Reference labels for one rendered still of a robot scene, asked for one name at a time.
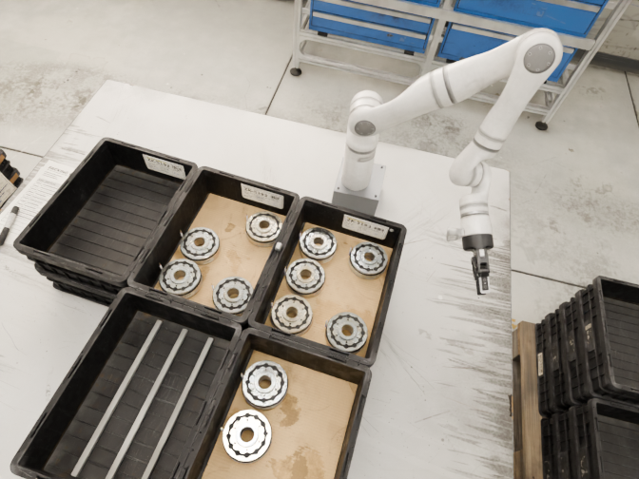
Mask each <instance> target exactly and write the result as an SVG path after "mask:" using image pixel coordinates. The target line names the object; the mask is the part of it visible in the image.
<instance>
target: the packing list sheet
mask: <svg viewBox="0 0 639 479"><path fill-rule="evenodd" d="M74 170H75V168H73V167H69V166H66V165H63V164H60V163H56V162H53V161H51V160H48V162H47V163H46V164H45V166H44V167H43V166H42V167H41V168H40V170H39V171H38V173H37V174H36V176H35V177H34V178H33V179H32V180H31V182H30V183H29V184H28V185H27V186H26V187H25V188H24V189H23V190H22V191H21V193H20V194H19V195H18V196H17V197H16V198H15V199H14V200H13V201H12V202H11V204H10V205H9V206H8V207H7V208H6V209H5V210H4V211H3V212H2V213H1V215H0V233H1V232H2V230H3V227H4V225H5V223H6V221H7V219H8V216H9V214H10V211H11V209H12V207H13V206H18V207H19V210H18V213H17V215H16V217H15V219H14V222H13V224H12V226H11V228H10V230H9V233H8V235H7V238H6V240H5V242H4V243H7V244H11V245H13V242H14V240H15V239H16V238H17V237H18V236H19V234H20V233H21V232H22V231H23V230H24V229H25V227H26V226H27V225H28V224H29V223H30V221H31V220H32V219H33V218H34V217H35V216H36V214H37V213H38V212H39V211H40V210H41V208H42V207H43V206H44V205H45V204H46V203H47V201H48V200H49V199H50V198H51V197H52V195H53V194H54V193H55V192H56V191H57V190H58V188H59V187H60V186H61V185H62V184H63V183H64V181H65V180H66V179H67V178H68V177H69V175H70V174H71V173H72V172H73V171H74Z"/></svg>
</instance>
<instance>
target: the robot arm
mask: <svg viewBox="0 0 639 479"><path fill-rule="evenodd" d="M562 56H563V46H562V43H561V41H560V38H559V37H558V35H557V34H556V33H555V32H554V31H553V30H551V29H544V28H540V29H533V30H530V31H528V32H526V33H524V34H522V35H521V36H519V37H517V38H515V39H513V40H512V41H510V42H508V43H506V44H504V45H502V46H500V47H498V48H494V49H492V50H490V51H487V52H484V53H481V54H478V55H476V56H472V57H469V58H466V59H463V60H461V61H458V62H455V63H452V64H449V65H447V66H445V67H440V68H438V69H435V70H433V71H431V72H428V73H426V74H424V75H423V76H421V77H420V78H419V79H417V80H416V81H415V82H414V83H413V84H411V85H410V86H409V87H408V88H407V89H406V90H405V91H404V92H402V93H401V94H400V95H399V96H398V97H396V98H395V99H394V100H392V101H390V102H388V103H386V104H385V103H383V100H382V98H381V97H380V96H379V95H378V94H377V93H376V92H374V91H371V90H364V91H361V92H359V93H358V94H356V95H355V96H354V98H353V99H352V101H351V104H350V110H349V119H348V126H347V134H346V143H345V151H344V160H343V168H342V175H341V181H342V183H343V185H344V186H345V187H346V188H348V189H350V190H354V191H359V190H362V189H364V188H366V187H367V186H368V184H369V182H370V178H371V173H372V168H373V164H374V159H375V155H376V150H377V145H378V135H379V133H380V132H383V131H385V130H387V129H389V128H391V127H393V126H395V125H399V124H401V123H403V122H406V121H408V120H411V119H414V118H415V117H418V116H421V115H423V114H426V113H428V112H431V111H434V110H438V109H441V108H443V107H446V106H449V105H454V104H456V103H459V102H461V101H463V100H465V99H467V98H469V97H471V96H473V95H475V94H476V93H477V92H479V91H480V90H482V89H484V88H485V87H487V86H489V85H491V84H493V83H495V82H497V81H500V80H502V79H505V78H509V77H510V78H509V80H508V83H507V84H506V86H505V88H504V90H503V91H502V93H501V95H500V97H499V98H498V100H497V101H496V103H495V104H494V106H493V107H492V109H491V110H490V111H489V113H488V114H487V116H486V117H485V119H484V120H483V122H482V124H481V125H480V127H479V129H478V130H477V132H476V134H475V135H474V138H473V140H472V141H471V143H470V144H469V145H467V147H466V148H465V149H464V150H463V151H462V152H461V153H460V154H459V155H458V156H457V157H456V159H455V160H454V162H453V163H452V165H451V168H450V172H449V177H450V180H451V182H452V183H453V184H455V185H458V186H470V187H471V188H472V191H471V194H467V195H464V196H462V197H461V198H460V200H459V211H460V219H461V223H460V229H459V228H454V227H450V228H448V229H447V234H446V240H447V241H453V240H460V239H462V247H463V250H464V251H467V252H473V253H474V256H473V257H472V258H471V264H472V268H473V274H474V280H476V282H475V285H476V293H477V295H478V296H485V295H486V294H488V293H490V292H491V289H490V282H489V278H488V277H489V276H490V272H491V270H490V264H489V256H488V250H490V249H493V248H494V238H493V230H492V224H491V220H490V216H489V207H488V196H489V189H490V183H491V177H492V173H491V169H490V167H489V166H488V165H487V164H486V163H485V162H482V161H483V160H487V159H491V158H493V157H495V156H496V154H497V153H498V152H499V150H500V148H501V147H502V145H503V144H504V143H505V141H506V139H507V138H508V136H509V134H510V132H511V131H512V129H513V126H514V125H515V123H516V121H517V120H518V118H519V116H520V115H521V113H522V111H523V110H524V108H525V107H526V105H527V104H528V102H529V101H530V100H531V98H532V97H533V95H534V94H535V92H536V91H537V90H538V89H539V88H540V87H541V86H542V85H543V84H544V82H545V81H546V80H547V79H548V78H549V76H550V75H551V74H552V73H553V71H554V70H555V69H556V68H557V66H558V65H559V63H560V62H561V59H562Z"/></svg>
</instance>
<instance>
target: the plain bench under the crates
mask: <svg viewBox="0 0 639 479"><path fill-rule="evenodd" d="M346 134H347V133H343V132H339V131H336V130H331V129H327V128H322V127H318V126H314V125H307V124H303V123H298V122H294V121H289V120H285V119H282V118H277V117H273V116H268V115H264V114H260V113H256V112H252V111H247V110H243V109H239V108H235V107H231V106H226V105H219V104H214V103H210V102H206V101H202V100H198V99H193V98H189V97H185V96H181V95H177V94H172V93H168V92H164V91H160V90H156V89H151V88H147V87H143V86H135V85H131V84H127V83H123V82H118V81H114V80H109V79H106V81H105V82H104V83H103V84H102V85H101V87H100V88H99V89H98V90H97V92H96V93H95V94H94V95H93V96H92V98H91V99H90V100H89V101H88V103H87V104H86V105H85V106H84V108H83V109H82V110H81V111H80V113H79V114H78V115H77V116H76V118H75V119H74V120H73V121H72V122H71V124H70V125H69V126H68V128H67V129H66V130H65V131H64V132H63V134H62V135H61V136H60V137H59V139H58V140H57V141H56V142H55V143H54V145H53V146H52V147H51V148H50V150H49V151H48V152H47V153H46V155H45V156H44V157H43V158H42V160H41V161H40V162H39V163H38V164H37V165H36V166H35V167H34V168H33V170H32V171H31V172H30V173H29V175H28V176H27V177H26V178H25V180H24V181H23V182H22V183H21V185H20V186H19V187H18V188H17V189H16V191H15V192H14V193H13V194H12V196H11V197H10V198H9V199H8V201H7V202H6V203H5V204H4V206H3V207H2V208H1V210H0V215H1V213H2V212H3V211H4V210H5V209H6V208H7V207H8V206H9V205H10V204H11V202H12V201H13V200H14V199H15V198H16V197H17V196H18V195H19V194H20V193H21V191H22V190H23V189H24V188H25V187H26V186H27V185H28V184H29V183H30V182H31V180H32V179H33V178H34V177H35V176H36V174H37V173H38V171H39V170H40V168H41V167H42V166H43V167H44V166H45V164H46V163H47V162H48V160H51V161H53V162H56V163H60V164H63V165H66V166H69V167H73V168H76V167H77V166H78V165H79V164H80V162H81V161H82V160H83V159H84V158H85V157H86V155H87V154H88V153H89V152H90V151H91V149H92V148H93V147H94V146H95V145H96V144H97V143H98V142H99V141H100V140H101V139H103V138H104V137H109V138H113V139H116V140H120V141H123V142H126V143H130V144H135V145H138V146H141V147H145V148H148V149H151V150H155V151H158V152H161V153H165V154H167V155H170V156H174V157H177V158H180V159H184V160H187V161H191V162H193V163H196V164H197V165H198V168H199V167H201V166H209V167H212V168H215V169H219V170H221V171H225V172H228V173H231V174H235V175H238V176H241V177H245V178H247V179H250V180H254V181H257V182H263V183H266V184H270V185H273V186H276V187H279V188H282V189H285V190H289V191H292V192H295V193H297V194H299V196H300V198H302V197H305V196H307V197H311V198H315V199H318V200H321V201H327V202H330V203H332V198H333V192H334V188H335V184H336V181H337V177H338V173H339V168H340V165H341V161H342V158H343V157H344V151H345V143H346ZM455 159H456V158H453V157H448V156H444V155H439V154H436V153H432V152H427V151H423V150H419V149H414V148H411V147H406V146H402V145H398V144H390V143H386V142H382V141H378V145H377V150H376V155H375V159H374V163H377V164H382V165H386V170H385V174H384V179H383V184H382V188H381V193H380V197H379V202H378V207H377V210H376V213H375V217H379V218H382V219H386V220H390V221H394V222H397V223H400V224H403V225H404V226H405V227H406V228H407V234H406V238H405V241H404V245H403V249H402V253H401V257H400V262H399V266H398V269H397V276H396V280H395V284H394V289H393V293H392V296H391V300H390V304H389V308H388V312H387V316H386V320H385V324H384V328H383V332H382V336H381V340H380V343H379V348H378V355H377V359H376V362H375V363H374V365H373V366H372V367H371V368H370V370H371V372H372V379H371V383H370V387H369V391H368V394H367V398H366V402H365V407H364V411H363V415H362V418H361V422H360V426H359V430H358V438H357V442H356V445H355V449H354V453H353V457H352V461H351V466H350V469H349V473H348V477H347V479H513V344H512V266H511V189H510V171H508V170H507V169H502V168H498V167H494V166H489V167H490V169H491V173H492V177H491V183H490V189H489V196H488V207H489V216H490V220H491V224H492V230H493V238H494V248H493V249H490V250H488V256H489V264H490V270H491V272H490V276H489V277H488V278H489V282H490V289H491V292H490V293H488V294H486V295H485V296H478V295H477V293H476V285H475V282H476V280H474V274H473V268H472V264H471V258H472V257H473V256H474V253H473V252H467V251H464V250H463V247H462V239H458V240H453V241H447V240H446V234H447V229H448V228H450V227H454V228H459V229H460V223H461V219H460V211H459V200H460V198H461V197H462V196H464V195H467V194H471V191H472V188H471V187H470V186H458V185H455V184H453V183H452V182H451V180H450V177H449V172H450V168H451V165H452V163H453V162H454V160H455ZM34 263H35V262H34V261H31V260H28V259H27V256H25V255H22V254H20V253H19V252H18V251H17V250H16V249H15V248H14V247H13V245H11V244H7V243H4V244H3V245H1V246H0V479H25V478H22V477H19V476H17V475H14V474H13V473H11V471H10V462H11V460H12V458H13V457H14V455H15V454H16V452H17V451H18V450H19V448H20V447H21V445H22V444H23V442H24V440H25V439H26V437H27V436H28V434H29V432H30V431H31V429H32V427H33V426H34V424H35V423H36V421H37V420H38V418H39V416H40V415H41V413H42V412H43V410H44V409H45V407H46V405H47V404H48V402H49V401H50V399H51V398H52V396H53V395H54V393H55V392H56V390H57V389H58V387H59V386H60V384H61V382H62V381H63V379H64V378H65V376H66V375H67V373H68V371H69V369H70V368H71V366H72V365H73V363H74V361H75V360H76V358H77V357H78V355H79V354H80V352H81V351H82V350H83V348H84V347H85V345H86V344H87V341H88V340H89V338H90V337H91V335H92V334H93V332H94V331H95V329H96V327H97V326H98V324H99V323H100V321H101V320H102V318H103V316H104V315H105V313H106V312H107V310H108V308H109V307H107V306H105V305H102V304H99V303H96V302H93V301H90V300H87V299H84V298H81V297H77V296H74V295H72V294H69V293H66V292H63V291H60V290H57V289H54V288H53V286H52V283H53V282H52V281H49V280H47V277H44V276H41V275H40V274H39V273H38V272H37V271H36V270H35V268H34Z"/></svg>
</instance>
